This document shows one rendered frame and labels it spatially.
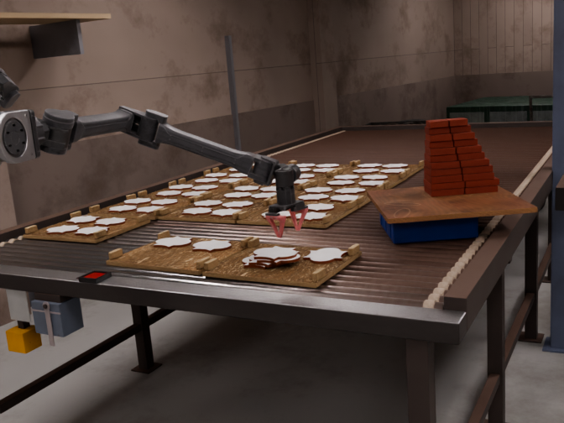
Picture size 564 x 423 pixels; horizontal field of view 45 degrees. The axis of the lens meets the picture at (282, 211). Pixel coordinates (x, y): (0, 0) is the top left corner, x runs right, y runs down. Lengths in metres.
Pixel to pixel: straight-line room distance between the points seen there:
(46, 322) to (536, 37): 10.01
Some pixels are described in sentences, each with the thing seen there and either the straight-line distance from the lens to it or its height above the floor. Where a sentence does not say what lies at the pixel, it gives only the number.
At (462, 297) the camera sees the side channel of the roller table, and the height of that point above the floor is 0.95.
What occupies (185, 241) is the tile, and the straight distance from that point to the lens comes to 2.59.
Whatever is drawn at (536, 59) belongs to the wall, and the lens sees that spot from 11.64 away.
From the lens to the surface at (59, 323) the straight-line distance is 2.48.
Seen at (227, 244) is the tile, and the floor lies 0.95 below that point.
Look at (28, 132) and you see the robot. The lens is 1.77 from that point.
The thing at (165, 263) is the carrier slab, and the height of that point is 0.94.
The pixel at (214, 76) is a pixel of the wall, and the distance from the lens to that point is 6.54.
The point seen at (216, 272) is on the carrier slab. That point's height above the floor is 0.94.
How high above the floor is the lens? 1.58
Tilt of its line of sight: 13 degrees down
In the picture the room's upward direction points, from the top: 4 degrees counter-clockwise
